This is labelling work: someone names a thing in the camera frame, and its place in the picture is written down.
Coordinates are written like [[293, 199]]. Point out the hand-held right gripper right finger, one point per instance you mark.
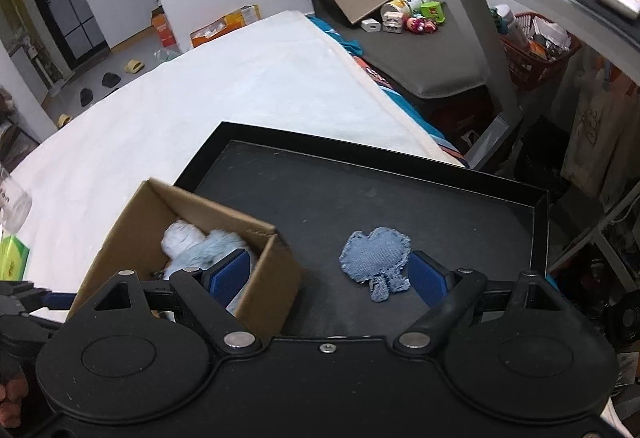
[[425, 279]]

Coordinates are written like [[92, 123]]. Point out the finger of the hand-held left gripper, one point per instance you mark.
[[59, 300]]

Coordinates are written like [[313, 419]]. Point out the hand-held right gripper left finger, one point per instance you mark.
[[231, 274]]

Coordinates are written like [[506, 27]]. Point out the grey plush toy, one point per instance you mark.
[[220, 243]]

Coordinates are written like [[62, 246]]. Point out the brown cardboard box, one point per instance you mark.
[[270, 278]]

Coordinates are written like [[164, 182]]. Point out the blue denim patch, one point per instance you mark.
[[372, 253]]

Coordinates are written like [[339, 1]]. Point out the person's left hand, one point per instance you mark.
[[11, 395]]

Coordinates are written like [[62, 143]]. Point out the white rolled cloth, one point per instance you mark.
[[182, 238]]

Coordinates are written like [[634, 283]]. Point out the green packet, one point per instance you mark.
[[12, 258]]

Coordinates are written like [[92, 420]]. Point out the clear plastic bottle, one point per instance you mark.
[[12, 203]]

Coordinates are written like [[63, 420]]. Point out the black tray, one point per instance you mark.
[[325, 188]]

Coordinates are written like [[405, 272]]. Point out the yellow slipper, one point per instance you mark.
[[65, 121], [134, 66]]

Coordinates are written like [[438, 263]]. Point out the white blanket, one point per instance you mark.
[[225, 93]]

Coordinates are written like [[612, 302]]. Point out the white metal rack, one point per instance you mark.
[[605, 238]]

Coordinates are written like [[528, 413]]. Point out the black slipper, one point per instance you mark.
[[87, 97], [111, 80]]

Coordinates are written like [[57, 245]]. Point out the grey padded bench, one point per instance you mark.
[[440, 63]]

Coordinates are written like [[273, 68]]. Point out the beige tote bag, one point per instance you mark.
[[595, 133]]

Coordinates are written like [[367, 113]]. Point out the red plastic basket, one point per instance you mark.
[[530, 66]]

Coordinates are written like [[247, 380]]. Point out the open orange box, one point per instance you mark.
[[225, 26]]

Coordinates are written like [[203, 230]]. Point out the orange carton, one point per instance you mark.
[[164, 31]]

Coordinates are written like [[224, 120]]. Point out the red toy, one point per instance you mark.
[[420, 25]]

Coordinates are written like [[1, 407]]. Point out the small white box toy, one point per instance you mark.
[[393, 22]]

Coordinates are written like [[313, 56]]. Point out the white charger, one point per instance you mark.
[[370, 25]]

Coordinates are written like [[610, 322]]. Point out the green toy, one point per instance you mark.
[[432, 12]]

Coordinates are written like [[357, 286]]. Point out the white spray bottle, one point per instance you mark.
[[512, 26]]

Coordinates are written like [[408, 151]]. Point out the white tin can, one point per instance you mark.
[[407, 2]]

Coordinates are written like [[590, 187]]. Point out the white cabinet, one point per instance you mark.
[[120, 8]]

